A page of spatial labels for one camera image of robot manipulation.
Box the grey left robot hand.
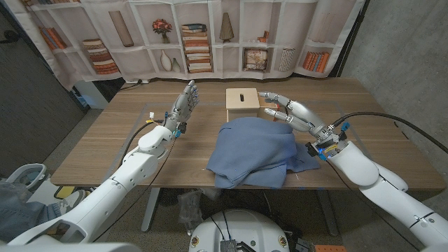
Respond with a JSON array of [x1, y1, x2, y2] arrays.
[[163, 79, 200, 136]]

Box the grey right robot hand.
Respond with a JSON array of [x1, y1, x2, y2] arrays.
[[258, 91, 330, 139]]

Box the blue hoodie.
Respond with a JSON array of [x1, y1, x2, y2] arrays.
[[205, 116, 321, 190]]

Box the wooden drawer with red front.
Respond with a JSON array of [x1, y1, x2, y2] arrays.
[[258, 96, 281, 122]]

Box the light wooden box with slot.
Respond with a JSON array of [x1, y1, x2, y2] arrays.
[[225, 87, 261, 123]]

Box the printed bookshelf backdrop cloth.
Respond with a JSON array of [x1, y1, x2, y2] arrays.
[[3, 0, 367, 91]]

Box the white cabinet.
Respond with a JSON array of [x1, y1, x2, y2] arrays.
[[73, 80, 109, 110]]

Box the grey metal table leg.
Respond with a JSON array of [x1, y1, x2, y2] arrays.
[[316, 189, 340, 237], [141, 188, 161, 234]]

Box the clear plastic bag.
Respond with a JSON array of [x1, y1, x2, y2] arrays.
[[176, 190, 204, 232]]

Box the white robot torso base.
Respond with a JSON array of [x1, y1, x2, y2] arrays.
[[188, 209, 291, 252]]

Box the orange flat object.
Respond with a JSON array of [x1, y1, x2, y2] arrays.
[[314, 244, 348, 252]]

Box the yellow black floor object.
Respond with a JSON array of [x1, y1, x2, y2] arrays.
[[54, 185, 76, 200]]

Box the grey white sneaker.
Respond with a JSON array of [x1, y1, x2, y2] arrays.
[[55, 188, 90, 214]]

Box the dark grey perforated partition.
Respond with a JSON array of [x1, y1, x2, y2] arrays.
[[0, 6, 88, 178]]

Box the person's leg in jeans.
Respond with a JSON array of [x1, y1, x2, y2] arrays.
[[0, 201, 62, 242]]

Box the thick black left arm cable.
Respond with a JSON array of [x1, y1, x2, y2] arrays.
[[118, 118, 165, 169]]

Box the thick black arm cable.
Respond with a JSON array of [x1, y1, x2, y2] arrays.
[[118, 118, 165, 169], [330, 111, 448, 155]]

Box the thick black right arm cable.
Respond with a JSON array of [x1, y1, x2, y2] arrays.
[[330, 111, 448, 155]]

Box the black partition handle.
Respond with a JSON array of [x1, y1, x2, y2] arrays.
[[0, 29, 20, 45]]

